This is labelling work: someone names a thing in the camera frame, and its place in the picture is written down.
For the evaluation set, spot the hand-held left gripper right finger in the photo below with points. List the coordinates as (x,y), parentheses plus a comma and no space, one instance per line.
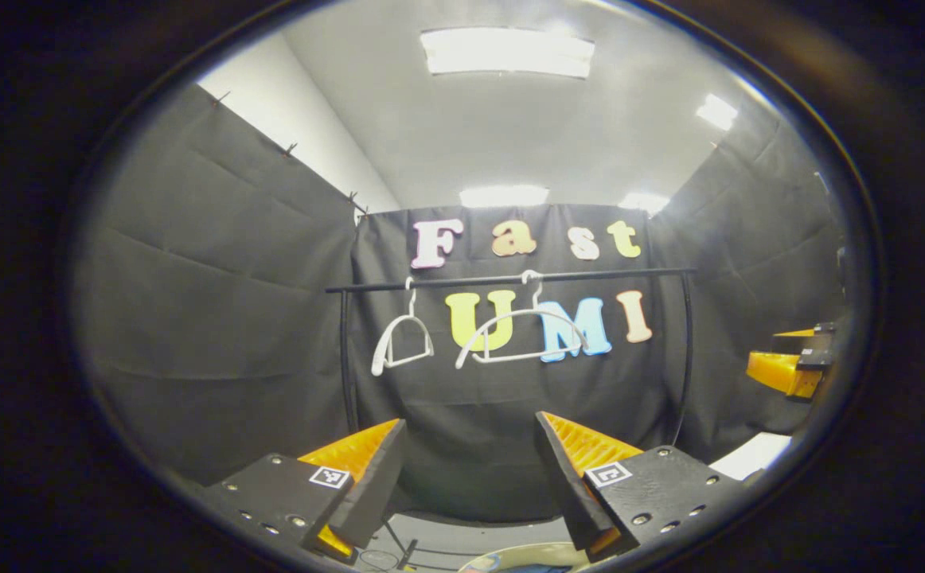
(570,485)

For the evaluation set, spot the white plastic clothes hanger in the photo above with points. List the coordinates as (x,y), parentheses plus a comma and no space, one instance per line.
(522,314)
(387,342)

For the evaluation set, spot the white box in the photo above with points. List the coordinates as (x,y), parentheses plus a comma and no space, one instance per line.
(749,458)

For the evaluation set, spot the ceiling light panel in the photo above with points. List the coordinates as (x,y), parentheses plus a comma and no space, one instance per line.
(717,111)
(644,203)
(506,52)
(504,196)

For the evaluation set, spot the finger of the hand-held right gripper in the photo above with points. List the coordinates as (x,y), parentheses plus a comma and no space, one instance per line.
(781,372)
(817,338)

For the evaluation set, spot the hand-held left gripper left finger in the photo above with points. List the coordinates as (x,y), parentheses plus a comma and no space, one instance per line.
(371,485)

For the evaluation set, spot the black metal clothes rack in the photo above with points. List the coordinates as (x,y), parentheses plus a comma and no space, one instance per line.
(510,279)

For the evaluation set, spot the round laundry hamper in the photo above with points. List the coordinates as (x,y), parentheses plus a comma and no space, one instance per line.
(526,550)

